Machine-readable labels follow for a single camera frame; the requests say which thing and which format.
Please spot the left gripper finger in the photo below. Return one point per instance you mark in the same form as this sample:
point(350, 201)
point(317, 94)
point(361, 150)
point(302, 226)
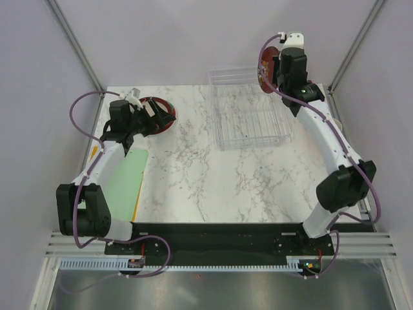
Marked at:
point(164, 120)
point(155, 104)

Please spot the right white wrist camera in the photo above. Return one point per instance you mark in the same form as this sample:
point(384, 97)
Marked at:
point(291, 40)

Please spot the clear wire dish rack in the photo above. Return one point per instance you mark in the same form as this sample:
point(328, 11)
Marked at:
point(243, 115)

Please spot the white slotted cable duct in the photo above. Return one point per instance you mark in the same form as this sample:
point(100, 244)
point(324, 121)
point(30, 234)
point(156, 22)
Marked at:
point(130, 265)

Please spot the dark red rimmed plate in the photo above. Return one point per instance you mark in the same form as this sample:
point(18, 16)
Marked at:
point(143, 101)

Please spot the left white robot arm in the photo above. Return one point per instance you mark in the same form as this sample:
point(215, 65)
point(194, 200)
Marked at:
point(81, 205)

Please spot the dark red floral plate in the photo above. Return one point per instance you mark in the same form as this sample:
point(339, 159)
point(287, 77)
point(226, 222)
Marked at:
point(270, 64)

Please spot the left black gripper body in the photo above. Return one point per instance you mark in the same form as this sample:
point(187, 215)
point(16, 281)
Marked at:
point(141, 122)

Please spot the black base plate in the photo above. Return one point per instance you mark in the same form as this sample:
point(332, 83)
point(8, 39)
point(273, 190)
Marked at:
point(221, 243)

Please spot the green folder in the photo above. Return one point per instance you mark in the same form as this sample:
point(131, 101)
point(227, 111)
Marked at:
point(129, 184)

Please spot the orange mug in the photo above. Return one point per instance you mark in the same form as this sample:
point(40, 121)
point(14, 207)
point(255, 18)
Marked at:
point(339, 125)

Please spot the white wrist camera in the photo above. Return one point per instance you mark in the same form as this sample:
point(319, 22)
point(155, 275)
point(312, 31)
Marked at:
point(291, 40)
point(132, 96)

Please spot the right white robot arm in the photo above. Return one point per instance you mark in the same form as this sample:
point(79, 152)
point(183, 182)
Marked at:
point(349, 176)

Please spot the aluminium frame rail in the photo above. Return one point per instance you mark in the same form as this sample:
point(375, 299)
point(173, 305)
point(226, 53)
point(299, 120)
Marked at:
point(63, 23)

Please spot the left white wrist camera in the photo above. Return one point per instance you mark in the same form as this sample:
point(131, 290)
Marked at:
point(132, 96)

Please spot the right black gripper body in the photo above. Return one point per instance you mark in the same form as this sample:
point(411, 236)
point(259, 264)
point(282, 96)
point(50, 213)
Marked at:
point(282, 84)

